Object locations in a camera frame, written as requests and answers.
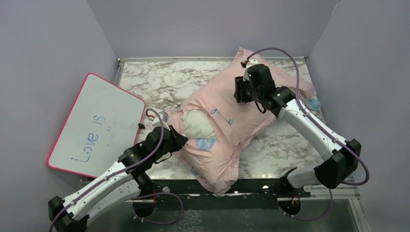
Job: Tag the white pillow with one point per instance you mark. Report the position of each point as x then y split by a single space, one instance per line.
197 125

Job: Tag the pink-framed whiteboard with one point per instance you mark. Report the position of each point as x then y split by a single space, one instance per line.
102 122

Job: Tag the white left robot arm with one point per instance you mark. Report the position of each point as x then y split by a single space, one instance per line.
71 213

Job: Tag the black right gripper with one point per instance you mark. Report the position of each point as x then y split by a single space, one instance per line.
240 82

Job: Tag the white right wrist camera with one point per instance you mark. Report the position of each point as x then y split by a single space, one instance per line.
246 63

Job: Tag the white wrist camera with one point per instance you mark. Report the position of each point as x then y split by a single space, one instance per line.
160 121
246 63

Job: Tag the blue plastic object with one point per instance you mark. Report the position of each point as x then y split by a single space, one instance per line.
314 104

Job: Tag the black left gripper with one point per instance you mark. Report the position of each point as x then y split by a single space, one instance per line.
179 140

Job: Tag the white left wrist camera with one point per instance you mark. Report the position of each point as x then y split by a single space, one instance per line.
160 121

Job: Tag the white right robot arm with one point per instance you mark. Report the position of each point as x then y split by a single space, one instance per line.
338 154

